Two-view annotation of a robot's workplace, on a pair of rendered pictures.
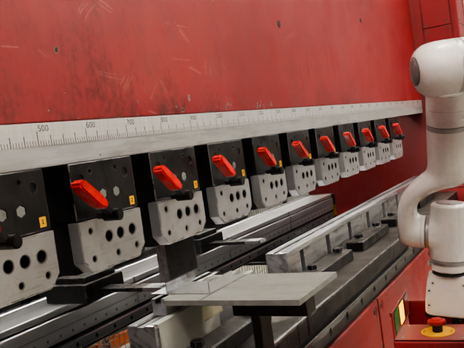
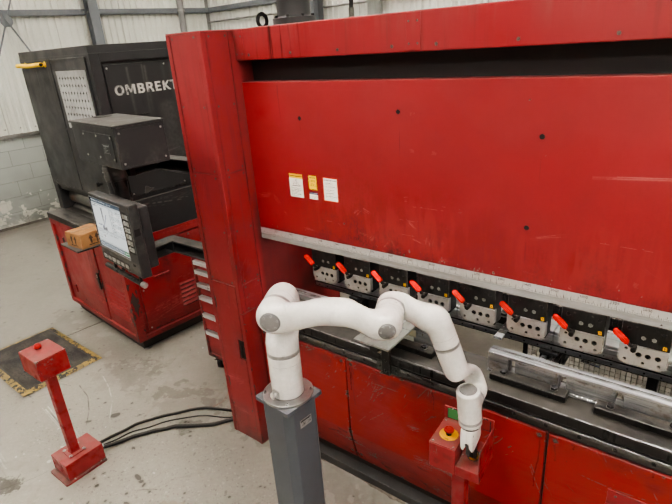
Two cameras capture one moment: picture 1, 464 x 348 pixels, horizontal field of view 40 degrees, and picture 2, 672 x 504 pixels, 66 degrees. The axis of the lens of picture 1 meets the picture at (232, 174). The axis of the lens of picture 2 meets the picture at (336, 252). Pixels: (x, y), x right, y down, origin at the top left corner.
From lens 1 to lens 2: 2.60 m
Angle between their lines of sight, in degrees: 98
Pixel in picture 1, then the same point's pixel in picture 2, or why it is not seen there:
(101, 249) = (351, 283)
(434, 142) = not seen: hidden behind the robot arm
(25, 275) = (326, 277)
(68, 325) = not seen: hidden behind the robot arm
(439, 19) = not seen: outside the picture
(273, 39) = (511, 236)
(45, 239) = (333, 272)
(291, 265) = (493, 360)
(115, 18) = (370, 215)
